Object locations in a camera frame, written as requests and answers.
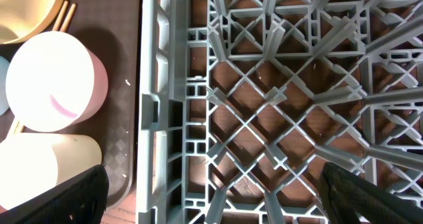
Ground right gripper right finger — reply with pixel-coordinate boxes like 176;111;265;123
318;162;422;224

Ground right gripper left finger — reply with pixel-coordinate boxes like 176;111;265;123
1;165;109;224

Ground pale green cup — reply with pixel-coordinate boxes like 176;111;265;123
1;133;102;210

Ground light blue bowl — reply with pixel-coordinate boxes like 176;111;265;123
0;56;9;115

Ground grey dishwasher rack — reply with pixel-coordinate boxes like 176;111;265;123
135;0;423;224

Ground pink white bowl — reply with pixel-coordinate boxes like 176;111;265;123
5;31;108;132

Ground wooden chopstick right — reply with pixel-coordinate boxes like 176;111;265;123
15;2;78;135

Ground brown serving tray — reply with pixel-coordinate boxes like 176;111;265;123
61;0;142;208

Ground yellow plate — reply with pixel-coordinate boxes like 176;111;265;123
1;0;64;44

